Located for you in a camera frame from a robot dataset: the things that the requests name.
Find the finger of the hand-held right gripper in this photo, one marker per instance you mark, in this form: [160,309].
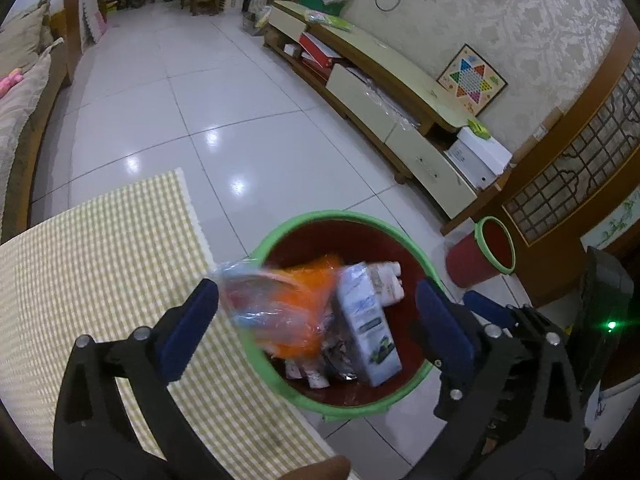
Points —
[452,396]
[487,306]

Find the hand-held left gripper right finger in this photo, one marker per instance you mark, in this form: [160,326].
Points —
[445,330]

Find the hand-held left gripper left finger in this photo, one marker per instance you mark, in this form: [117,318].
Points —
[192,325]

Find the grey white carton box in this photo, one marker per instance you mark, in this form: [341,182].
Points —
[367,330]

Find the newspaper ball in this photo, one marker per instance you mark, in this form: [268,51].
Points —
[340,357]

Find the orange snack wrapper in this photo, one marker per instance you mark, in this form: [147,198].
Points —
[310,310]

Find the large red green-rimmed bin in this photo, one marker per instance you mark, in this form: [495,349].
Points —
[320,240]

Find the person's left hand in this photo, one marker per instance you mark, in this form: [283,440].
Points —
[325,470]

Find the small red green-rimmed bin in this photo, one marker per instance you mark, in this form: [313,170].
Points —
[465,265]

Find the white bamboo print panel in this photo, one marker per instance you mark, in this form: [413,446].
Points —
[615,225]

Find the wooden lattice screen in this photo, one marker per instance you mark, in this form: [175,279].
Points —
[575,175]

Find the white cardboard box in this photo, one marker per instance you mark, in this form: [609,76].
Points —
[480,152]

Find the small green packet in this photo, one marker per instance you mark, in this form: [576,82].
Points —
[479,130]

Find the star checkers game board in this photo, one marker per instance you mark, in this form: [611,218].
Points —
[470,80]

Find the beige striped sofa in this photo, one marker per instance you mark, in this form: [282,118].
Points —
[20,125]

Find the long wooden television cabinet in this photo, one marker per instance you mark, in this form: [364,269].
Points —
[360,45]

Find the red flat box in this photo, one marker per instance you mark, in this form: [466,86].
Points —
[317,50]

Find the pink toy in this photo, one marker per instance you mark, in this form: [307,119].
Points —
[9,82]

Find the pink white foam mats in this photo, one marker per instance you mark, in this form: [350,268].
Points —
[97,25]

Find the long green packet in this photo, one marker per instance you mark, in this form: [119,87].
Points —
[325,18]

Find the beige pillow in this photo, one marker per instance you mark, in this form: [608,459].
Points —
[22,35]

